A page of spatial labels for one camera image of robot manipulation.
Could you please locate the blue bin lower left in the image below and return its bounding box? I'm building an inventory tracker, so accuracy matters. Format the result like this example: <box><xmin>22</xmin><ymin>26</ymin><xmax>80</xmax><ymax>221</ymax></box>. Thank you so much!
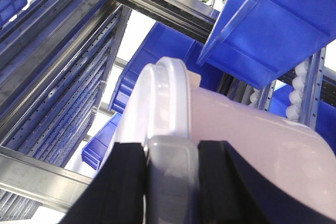
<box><xmin>81</xmin><ymin>112</ymin><xmax>122</xmax><ymax>170</ymax></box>

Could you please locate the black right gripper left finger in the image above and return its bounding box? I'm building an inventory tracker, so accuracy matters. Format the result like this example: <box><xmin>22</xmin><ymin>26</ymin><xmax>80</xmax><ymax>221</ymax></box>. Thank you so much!
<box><xmin>61</xmin><ymin>143</ymin><xmax>146</xmax><ymax>223</ymax></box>

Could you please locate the metal roller shelf rack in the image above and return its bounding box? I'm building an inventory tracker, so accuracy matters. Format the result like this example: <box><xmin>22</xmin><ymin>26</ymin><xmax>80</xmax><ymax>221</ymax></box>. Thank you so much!
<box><xmin>1</xmin><ymin>0</ymin><xmax>325</xmax><ymax>223</ymax></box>

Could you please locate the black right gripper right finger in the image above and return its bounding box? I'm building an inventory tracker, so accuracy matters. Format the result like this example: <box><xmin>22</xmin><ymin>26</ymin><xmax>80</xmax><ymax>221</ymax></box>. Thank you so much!
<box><xmin>197</xmin><ymin>141</ymin><xmax>335</xmax><ymax>223</ymax></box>

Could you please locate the blue bin behind white bin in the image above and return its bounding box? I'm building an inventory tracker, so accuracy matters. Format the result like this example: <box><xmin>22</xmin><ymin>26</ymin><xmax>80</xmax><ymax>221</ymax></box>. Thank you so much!
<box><xmin>108</xmin><ymin>22</ymin><xmax>224</xmax><ymax>113</ymax></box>

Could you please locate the large blue bin right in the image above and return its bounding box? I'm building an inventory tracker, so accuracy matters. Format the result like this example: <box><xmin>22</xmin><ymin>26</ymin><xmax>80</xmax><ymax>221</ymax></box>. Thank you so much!
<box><xmin>197</xmin><ymin>0</ymin><xmax>335</xmax><ymax>89</ymax></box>

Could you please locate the white lidded storage bin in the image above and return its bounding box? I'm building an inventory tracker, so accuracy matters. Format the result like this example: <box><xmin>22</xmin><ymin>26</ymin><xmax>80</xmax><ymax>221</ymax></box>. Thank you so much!
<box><xmin>111</xmin><ymin>57</ymin><xmax>335</xmax><ymax>220</ymax></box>

